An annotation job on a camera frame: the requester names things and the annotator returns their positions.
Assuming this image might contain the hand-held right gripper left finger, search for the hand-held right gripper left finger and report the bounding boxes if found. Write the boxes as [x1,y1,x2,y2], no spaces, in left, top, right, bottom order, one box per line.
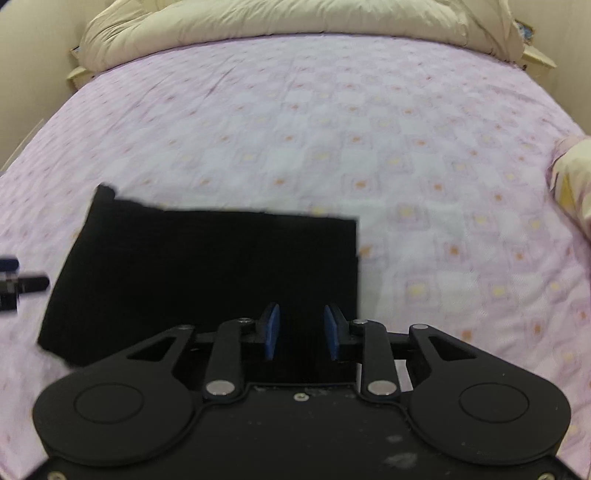
[124,302,281,400]

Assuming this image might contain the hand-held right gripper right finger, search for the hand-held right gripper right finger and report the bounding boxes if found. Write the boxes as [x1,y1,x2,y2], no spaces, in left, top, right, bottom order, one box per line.
[322,304,479,398]

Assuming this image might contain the black pants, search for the black pants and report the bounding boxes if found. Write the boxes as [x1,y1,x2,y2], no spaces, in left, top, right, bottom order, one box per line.
[37,183,361,385]

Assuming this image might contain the purple checked bed sheet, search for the purple checked bed sheet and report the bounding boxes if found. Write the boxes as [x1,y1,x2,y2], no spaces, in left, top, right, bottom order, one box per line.
[0,34,591,480]

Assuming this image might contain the cream nightstand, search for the cream nightstand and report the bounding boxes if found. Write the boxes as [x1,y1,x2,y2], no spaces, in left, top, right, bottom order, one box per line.
[521,44,556,71]
[67,66,94,89]

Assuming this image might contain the purple and yellow patterned pillow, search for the purple and yellow patterned pillow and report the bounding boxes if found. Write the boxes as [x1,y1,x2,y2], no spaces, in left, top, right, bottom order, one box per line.
[547,134,591,243]

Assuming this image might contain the beige duvet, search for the beige duvet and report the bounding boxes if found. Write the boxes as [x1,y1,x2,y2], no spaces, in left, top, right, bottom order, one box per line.
[79,0,526,73]

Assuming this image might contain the framed photo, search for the framed photo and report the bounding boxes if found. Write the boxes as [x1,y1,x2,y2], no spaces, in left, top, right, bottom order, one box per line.
[515,18,537,45]

